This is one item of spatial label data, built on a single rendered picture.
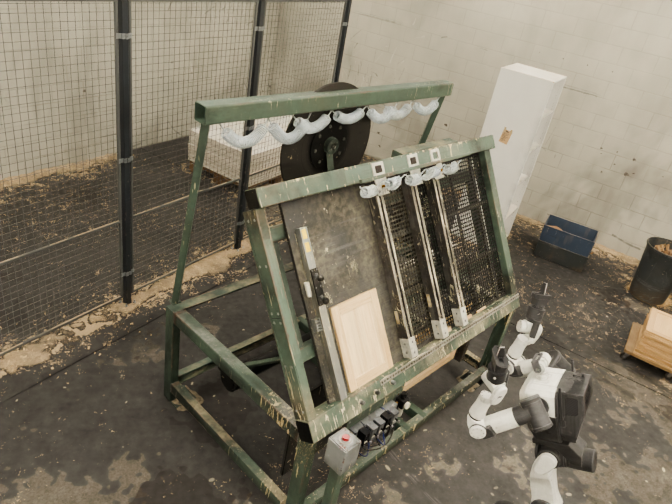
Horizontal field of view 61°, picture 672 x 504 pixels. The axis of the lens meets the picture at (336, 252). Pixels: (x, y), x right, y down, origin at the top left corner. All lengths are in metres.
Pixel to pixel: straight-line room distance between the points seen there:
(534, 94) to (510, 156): 0.71
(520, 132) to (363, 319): 3.93
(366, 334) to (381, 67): 6.08
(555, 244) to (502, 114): 1.72
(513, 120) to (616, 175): 1.89
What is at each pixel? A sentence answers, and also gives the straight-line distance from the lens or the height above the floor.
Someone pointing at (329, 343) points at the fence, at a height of 1.17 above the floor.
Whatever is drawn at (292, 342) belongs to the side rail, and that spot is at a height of 1.26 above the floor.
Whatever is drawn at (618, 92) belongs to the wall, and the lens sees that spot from 7.85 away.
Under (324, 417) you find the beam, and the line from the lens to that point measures 3.05.
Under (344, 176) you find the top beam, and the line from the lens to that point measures 3.10.
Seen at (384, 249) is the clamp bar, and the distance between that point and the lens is 3.35.
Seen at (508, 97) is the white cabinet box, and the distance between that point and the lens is 6.67.
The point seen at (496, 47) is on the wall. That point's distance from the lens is 8.14.
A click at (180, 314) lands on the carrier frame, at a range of 3.75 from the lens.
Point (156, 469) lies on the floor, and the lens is 3.93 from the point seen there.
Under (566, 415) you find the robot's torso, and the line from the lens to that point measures 2.99.
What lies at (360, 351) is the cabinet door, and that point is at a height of 1.05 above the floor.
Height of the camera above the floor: 3.07
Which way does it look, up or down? 30 degrees down
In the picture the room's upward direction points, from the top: 11 degrees clockwise
